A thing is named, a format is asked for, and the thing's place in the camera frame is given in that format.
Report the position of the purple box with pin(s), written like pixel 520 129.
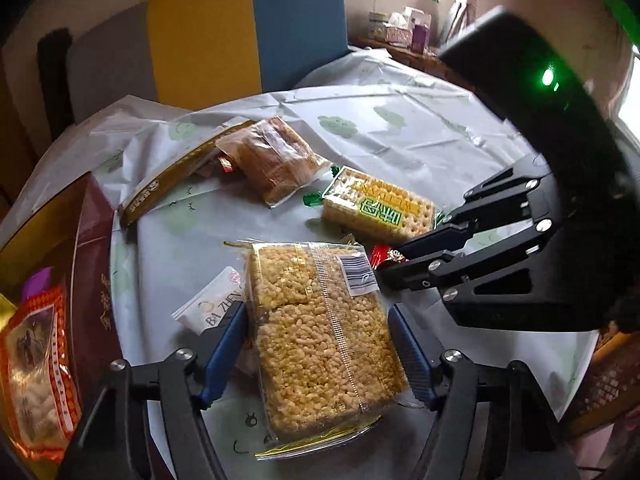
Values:
pixel 419 39

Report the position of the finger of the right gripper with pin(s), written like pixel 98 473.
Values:
pixel 415 274
pixel 449 236

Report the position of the tissue box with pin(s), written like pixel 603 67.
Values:
pixel 396 30

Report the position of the white cloud-print tablecloth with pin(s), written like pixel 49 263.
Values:
pixel 420 133

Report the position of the green yellow cracker pack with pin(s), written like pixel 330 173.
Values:
pixel 374 207

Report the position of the yellow puffed rice cake pack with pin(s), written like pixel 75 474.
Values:
pixel 326 362

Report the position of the red candy wrapper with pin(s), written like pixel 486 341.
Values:
pixel 382 254

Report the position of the black post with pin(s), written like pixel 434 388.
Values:
pixel 52 52

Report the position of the large orange snack bag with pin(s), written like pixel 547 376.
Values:
pixel 38 389

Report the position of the brown bread packet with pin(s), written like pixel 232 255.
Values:
pixel 276 160

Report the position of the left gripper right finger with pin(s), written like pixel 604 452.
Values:
pixel 523 436

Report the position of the white Ba Zhen cake packet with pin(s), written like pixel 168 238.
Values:
pixel 208 306

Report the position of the long gold snack box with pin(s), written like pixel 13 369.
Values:
pixel 168 174

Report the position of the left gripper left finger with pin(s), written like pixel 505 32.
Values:
pixel 112 439

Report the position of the purple snack packet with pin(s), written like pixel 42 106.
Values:
pixel 39 282

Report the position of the grey yellow blue chair back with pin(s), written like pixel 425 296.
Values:
pixel 194 54

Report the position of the gold and maroon gift box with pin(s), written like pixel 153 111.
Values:
pixel 72 234

